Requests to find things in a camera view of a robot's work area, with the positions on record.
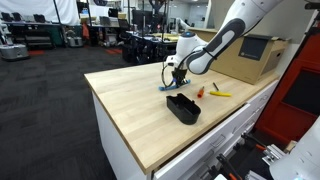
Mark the black equipment cart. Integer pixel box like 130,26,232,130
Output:
120,30,181,66

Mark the black orange clamp tool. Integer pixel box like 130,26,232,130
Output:
240,132,268,153
208,152,243,180

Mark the black plastic container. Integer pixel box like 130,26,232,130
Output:
165,92,202,126

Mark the white drawer cabinet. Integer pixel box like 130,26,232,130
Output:
91,79,280,180

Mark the blue rope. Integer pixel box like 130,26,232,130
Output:
158,78,192,92

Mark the green desk with monitors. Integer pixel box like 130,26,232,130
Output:
0,11,65,48

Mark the silver aluminium bracket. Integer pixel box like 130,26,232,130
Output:
261,143,287,167

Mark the yellow handled tool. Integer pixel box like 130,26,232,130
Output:
209,81,233,98

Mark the small grey round machine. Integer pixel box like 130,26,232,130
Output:
66,34,84,48

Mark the white curved plastic cover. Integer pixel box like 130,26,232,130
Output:
268,114,320,180

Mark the large cardboard box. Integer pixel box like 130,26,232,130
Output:
188,27,290,85

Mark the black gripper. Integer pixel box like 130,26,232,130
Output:
171,67,190,89

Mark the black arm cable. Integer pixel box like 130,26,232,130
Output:
161,47,218,88

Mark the orange handled screwdriver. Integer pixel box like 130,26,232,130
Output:
196,85,206,99

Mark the red metal cabinet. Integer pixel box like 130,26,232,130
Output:
254,9,320,145

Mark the large grey round machine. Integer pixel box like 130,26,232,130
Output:
0,42,30,62

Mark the white curtain backdrop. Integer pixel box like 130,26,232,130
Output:
0,0,81,27

